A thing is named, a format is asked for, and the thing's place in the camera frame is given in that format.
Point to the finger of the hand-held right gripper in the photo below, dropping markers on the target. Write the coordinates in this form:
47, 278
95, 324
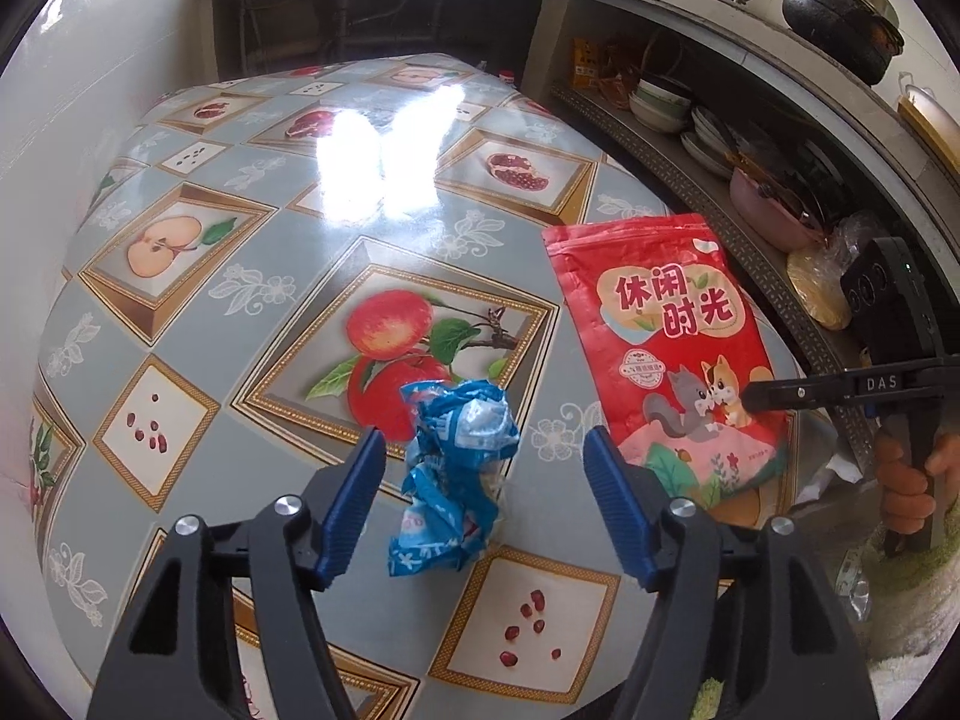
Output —
795, 394

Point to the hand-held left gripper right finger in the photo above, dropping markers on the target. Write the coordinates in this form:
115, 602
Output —
619, 510

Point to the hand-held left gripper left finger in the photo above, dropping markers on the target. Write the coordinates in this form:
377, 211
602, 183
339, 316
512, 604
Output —
349, 510

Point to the blue wrapper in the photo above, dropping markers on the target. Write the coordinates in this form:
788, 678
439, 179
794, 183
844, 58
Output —
450, 480

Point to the red snack pouch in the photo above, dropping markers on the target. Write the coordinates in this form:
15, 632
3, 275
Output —
660, 315

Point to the person's right hand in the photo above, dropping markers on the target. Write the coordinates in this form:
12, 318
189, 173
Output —
896, 495

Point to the plastic bag of yellow food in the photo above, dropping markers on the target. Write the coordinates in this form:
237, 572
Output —
821, 285

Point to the pink basin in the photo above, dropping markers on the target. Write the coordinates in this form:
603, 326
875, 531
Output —
776, 214

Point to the wooden board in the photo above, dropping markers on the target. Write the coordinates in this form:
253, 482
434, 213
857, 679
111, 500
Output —
930, 135

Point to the fruit print tablecloth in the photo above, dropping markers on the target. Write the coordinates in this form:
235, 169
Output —
225, 360

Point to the silver lidded pan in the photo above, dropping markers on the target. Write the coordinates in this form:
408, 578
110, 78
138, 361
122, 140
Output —
934, 97

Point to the stack of plates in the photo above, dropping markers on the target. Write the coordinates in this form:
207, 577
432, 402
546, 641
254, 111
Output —
705, 142

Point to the black cooking pot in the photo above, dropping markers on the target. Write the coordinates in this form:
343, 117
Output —
840, 15

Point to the concrete kitchen counter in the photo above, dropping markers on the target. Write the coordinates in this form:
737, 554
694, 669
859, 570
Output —
750, 22

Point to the orange food packet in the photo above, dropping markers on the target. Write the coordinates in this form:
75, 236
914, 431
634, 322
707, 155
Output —
589, 64

